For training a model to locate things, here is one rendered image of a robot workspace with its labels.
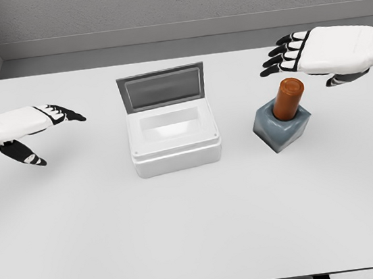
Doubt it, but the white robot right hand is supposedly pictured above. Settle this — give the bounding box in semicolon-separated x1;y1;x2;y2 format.
255;20;373;96

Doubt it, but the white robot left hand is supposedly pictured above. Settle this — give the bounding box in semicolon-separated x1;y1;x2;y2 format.
0;99;93;172

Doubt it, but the grey bottle with brown cap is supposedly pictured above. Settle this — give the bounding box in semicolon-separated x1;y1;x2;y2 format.
246;75;316;156

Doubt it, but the grey hinged box lid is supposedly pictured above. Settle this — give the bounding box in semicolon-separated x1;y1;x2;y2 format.
114;61;209;116

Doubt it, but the white open storage box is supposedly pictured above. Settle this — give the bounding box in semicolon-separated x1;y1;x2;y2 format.
123;95;226;181

